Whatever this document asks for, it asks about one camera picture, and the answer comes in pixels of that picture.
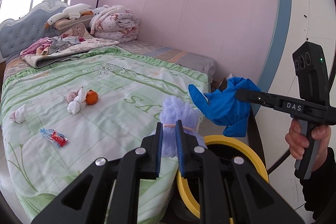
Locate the blue tufted headboard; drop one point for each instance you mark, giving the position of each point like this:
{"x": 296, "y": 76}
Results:
{"x": 17, "y": 35}

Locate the person's right hand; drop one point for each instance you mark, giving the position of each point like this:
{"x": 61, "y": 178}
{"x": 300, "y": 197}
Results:
{"x": 298, "y": 142}

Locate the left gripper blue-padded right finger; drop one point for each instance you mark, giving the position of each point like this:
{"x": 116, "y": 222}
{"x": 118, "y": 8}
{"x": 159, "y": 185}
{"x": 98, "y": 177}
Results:
{"x": 188, "y": 165}

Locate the lavender fuzzy bundle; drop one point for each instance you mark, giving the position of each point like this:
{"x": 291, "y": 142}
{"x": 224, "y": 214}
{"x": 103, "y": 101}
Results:
{"x": 173, "y": 109}

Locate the green floral bedspread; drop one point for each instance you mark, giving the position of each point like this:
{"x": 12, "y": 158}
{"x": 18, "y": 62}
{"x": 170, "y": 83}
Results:
{"x": 131, "y": 89}

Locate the bear print pillow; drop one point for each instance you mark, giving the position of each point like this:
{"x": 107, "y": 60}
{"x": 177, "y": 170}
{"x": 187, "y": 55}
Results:
{"x": 77, "y": 27}

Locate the white goose plush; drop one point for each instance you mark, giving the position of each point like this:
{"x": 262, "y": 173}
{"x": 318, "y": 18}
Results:
{"x": 71, "y": 12}

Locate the pile of pink grey clothes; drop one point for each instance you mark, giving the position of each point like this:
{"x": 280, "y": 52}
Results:
{"x": 47, "y": 46}

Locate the blue red snack wrapper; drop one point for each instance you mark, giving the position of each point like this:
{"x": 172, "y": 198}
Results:
{"x": 56, "y": 138}

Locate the pink cartoon folded quilt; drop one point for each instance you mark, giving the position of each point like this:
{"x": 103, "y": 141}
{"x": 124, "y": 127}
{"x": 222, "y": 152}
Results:
{"x": 114, "y": 23}

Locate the blue glove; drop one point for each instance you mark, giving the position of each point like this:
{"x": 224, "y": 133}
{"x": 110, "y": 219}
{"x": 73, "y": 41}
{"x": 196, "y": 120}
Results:
{"x": 222, "y": 107}

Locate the white tissue bundle pink band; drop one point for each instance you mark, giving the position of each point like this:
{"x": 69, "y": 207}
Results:
{"x": 19, "y": 115}

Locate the pink and white sock bundle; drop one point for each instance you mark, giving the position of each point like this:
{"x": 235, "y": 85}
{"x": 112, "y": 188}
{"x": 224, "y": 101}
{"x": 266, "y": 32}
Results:
{"x": 76, "y": 101}

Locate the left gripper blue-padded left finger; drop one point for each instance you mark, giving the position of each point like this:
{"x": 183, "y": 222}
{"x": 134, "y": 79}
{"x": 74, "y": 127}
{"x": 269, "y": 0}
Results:
{"x": 153, "y": 145}

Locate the yellow-rimmed black trash bin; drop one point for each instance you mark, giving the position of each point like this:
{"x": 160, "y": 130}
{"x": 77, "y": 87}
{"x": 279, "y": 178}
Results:
{"x": 226, "y": 191}

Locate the folded beige blanket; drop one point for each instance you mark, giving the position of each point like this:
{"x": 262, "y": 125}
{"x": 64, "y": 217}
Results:
{"x": 39, "y": 61}

